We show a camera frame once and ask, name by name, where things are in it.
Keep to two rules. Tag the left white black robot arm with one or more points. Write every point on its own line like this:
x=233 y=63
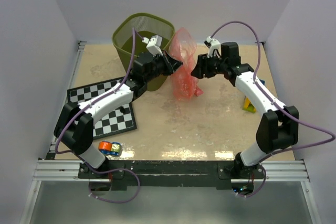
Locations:
x=75 y=125

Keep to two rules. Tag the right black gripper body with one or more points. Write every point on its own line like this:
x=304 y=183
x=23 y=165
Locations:
x=213 y=66

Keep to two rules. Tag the orange blue toy car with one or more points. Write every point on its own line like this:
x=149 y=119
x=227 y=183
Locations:
x=110 y=148

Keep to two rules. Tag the olive green mesh trash bin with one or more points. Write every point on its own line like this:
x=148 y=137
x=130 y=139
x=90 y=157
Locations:
x=145 y=25

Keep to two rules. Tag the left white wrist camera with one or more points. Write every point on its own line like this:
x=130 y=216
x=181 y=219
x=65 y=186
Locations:
x=153 y=44

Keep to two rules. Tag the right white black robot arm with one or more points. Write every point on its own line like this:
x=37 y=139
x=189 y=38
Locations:
x=278 y=128

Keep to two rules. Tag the black white chessboard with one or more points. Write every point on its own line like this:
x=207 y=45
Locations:
x=113 y=123

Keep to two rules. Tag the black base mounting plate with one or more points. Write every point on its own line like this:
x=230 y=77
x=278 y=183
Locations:
x=119 y=175

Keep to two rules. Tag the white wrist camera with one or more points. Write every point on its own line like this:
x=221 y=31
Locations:
x=213 y=46
x=153 y=44

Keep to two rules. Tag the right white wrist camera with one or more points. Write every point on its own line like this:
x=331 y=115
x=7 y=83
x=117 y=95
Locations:
x=213 y=46

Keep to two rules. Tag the colourful toy block stack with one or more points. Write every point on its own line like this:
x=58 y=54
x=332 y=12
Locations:
x=247 y=106

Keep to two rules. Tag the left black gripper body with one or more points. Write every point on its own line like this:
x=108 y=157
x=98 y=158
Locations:
x=161 y=66

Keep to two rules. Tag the red plastic trash bag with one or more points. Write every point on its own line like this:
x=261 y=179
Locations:
x=182 y=48

